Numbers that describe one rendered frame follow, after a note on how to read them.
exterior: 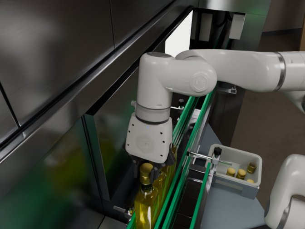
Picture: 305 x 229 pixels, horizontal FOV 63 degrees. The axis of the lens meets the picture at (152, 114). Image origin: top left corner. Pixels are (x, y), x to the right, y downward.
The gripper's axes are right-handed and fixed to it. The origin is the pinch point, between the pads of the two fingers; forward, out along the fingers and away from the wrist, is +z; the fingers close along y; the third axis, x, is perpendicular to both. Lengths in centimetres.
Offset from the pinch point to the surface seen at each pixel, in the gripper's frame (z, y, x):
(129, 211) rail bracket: 19.0, -5.0, 3.3
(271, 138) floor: 71, 53, 190
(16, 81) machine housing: -25.3, -14.4, -21.0
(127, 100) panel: -11.8, -12.4, 12.0
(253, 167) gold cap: 25, 30, 56
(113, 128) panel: -6.1, -12.1, 4.5
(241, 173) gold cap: 24, 25, 48
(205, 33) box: -21, -15, 125
